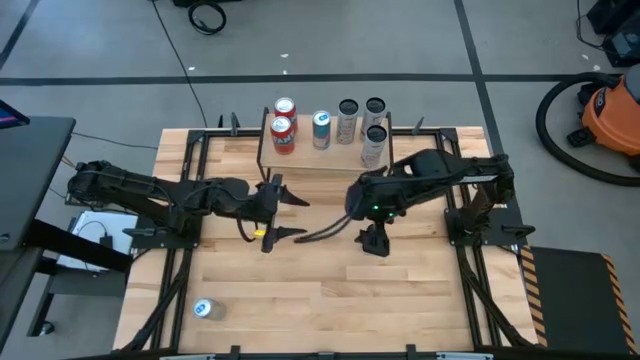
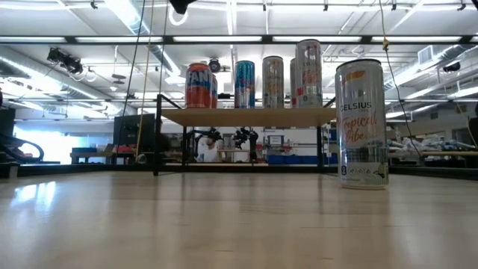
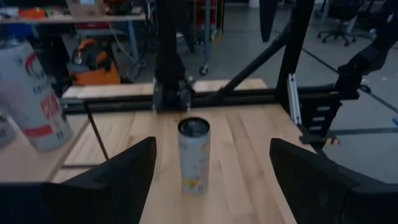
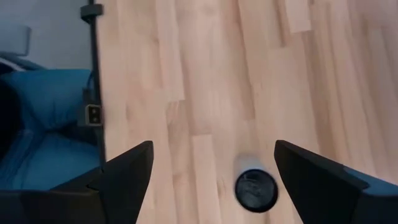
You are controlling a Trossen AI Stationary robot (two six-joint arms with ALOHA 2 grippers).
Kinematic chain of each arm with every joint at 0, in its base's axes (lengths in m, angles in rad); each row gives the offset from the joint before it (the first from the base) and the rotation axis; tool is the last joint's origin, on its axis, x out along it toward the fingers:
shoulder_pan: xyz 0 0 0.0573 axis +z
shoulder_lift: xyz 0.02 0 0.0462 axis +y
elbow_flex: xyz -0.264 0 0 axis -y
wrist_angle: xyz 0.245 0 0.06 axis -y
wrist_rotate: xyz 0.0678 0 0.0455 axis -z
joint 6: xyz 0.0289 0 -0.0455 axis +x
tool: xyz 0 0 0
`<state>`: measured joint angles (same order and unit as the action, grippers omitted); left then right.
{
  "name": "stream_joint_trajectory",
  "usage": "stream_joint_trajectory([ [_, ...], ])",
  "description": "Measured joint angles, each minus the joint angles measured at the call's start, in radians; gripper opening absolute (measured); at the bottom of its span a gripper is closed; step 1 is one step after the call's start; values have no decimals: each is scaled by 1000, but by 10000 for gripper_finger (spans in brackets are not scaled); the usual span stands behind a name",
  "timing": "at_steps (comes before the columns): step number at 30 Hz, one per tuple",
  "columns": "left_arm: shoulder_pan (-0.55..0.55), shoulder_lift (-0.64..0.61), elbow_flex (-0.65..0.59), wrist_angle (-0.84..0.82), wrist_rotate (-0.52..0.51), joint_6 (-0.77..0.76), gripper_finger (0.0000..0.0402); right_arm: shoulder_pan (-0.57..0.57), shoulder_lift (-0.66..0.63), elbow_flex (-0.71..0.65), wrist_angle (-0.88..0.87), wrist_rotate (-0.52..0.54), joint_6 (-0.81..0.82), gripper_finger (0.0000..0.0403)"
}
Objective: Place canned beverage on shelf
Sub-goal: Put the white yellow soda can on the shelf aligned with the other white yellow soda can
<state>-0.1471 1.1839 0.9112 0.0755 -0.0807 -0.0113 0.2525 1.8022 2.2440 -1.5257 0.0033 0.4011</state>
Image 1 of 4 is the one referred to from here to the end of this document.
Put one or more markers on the red Fanta strawberry can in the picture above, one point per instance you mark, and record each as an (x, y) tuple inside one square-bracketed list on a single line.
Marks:
[(285, 107), (282, 137)]

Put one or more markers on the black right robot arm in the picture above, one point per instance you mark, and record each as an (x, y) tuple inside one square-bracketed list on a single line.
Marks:
[(450, 172)]

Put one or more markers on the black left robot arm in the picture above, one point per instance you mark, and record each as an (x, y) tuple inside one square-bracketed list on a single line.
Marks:
[(150, 192)]

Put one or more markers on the black equipment box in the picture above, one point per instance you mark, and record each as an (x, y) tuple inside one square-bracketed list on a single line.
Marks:
[(200, 2)]

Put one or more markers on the white box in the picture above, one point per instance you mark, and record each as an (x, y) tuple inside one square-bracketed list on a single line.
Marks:
[(87, 250)]

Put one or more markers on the black equipment case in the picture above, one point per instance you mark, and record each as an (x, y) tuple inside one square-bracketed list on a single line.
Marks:
[(620, 45)]

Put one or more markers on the black aluminium table frame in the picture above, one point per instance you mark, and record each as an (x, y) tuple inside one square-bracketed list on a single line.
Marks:
[(220, 134)]

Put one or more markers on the Celsius can colourful print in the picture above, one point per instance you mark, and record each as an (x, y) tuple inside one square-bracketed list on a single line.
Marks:
[(347, 122)]

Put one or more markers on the black mat yellow stripes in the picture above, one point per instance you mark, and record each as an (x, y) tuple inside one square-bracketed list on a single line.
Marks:
[(570, 305)]

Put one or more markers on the orange shop vacuum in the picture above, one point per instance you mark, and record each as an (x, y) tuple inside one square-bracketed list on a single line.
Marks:
[(541, 122), (612, 120)]

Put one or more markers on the black desk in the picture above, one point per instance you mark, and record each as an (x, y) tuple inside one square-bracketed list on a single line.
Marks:
[(30, 170)]

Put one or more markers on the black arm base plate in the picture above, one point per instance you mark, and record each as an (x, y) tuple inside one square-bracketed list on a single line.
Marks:
[(145, 239), (505, 225)]

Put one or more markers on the blue silver Red Bull can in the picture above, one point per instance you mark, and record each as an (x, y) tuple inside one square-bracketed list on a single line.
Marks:
[(207, 308), (321, 130)]

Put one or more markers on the dark screen device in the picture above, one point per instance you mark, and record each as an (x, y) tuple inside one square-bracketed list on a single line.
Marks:
[(10, 117)]

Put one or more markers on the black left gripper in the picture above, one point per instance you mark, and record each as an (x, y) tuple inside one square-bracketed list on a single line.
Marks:
[(270, 210)]

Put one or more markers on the wooden shelf black metal frame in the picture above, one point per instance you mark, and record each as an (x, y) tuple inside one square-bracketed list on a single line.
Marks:
[(310, 160)]

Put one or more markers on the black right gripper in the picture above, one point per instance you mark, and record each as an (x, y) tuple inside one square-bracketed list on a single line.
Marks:
[(375, 240)]

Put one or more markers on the white Celsius Peach Vibe can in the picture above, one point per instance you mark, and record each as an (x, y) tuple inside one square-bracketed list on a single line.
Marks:
[(374, 147), (374, 112)]

